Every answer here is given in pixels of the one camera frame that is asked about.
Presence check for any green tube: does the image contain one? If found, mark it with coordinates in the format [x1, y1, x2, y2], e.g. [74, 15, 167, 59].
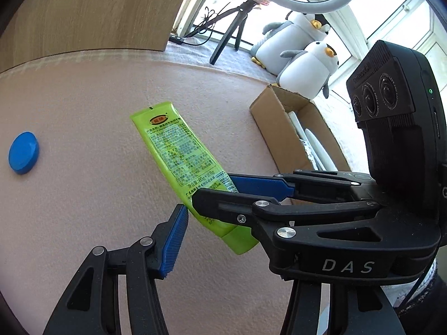
[130, 101, 258, 255]

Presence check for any white massage stick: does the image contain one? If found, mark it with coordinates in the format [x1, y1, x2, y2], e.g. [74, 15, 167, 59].
[288, 111, 338, 171]

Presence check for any brown cardboard box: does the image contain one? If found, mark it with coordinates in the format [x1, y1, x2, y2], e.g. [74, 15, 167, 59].
[250, 85, 351, 173]

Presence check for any front penguin plush toy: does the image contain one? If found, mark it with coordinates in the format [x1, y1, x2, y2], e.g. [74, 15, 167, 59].
[276, 41, 339, 100]

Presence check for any penguin plush toy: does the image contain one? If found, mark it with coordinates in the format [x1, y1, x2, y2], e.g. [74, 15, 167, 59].
[276, 41, 339, 100]
[250, 11, 331, 76]

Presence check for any rear penguin plush toy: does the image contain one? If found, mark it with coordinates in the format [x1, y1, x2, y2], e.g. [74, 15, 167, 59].
[250, 11, 331, 76]

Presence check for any blue round lid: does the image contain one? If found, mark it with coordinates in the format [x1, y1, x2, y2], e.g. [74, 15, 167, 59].
[8, 131, 40, 175]

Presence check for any black tripod stand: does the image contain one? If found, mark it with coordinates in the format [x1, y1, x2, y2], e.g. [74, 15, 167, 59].
[183, 0, 258, 65]

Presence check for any wooden board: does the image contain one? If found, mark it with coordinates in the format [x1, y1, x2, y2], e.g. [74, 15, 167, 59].
[1, 0, 183, 70]

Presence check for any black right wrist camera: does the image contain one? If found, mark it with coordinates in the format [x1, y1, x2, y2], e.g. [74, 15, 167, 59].
[345, 39, 447, 238]

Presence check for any black cable remote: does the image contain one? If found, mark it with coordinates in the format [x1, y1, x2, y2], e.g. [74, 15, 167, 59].
[169, 35, 184, 45]

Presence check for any black power cable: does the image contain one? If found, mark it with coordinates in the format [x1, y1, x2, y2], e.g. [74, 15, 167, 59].
[181, 5, 242, 47]

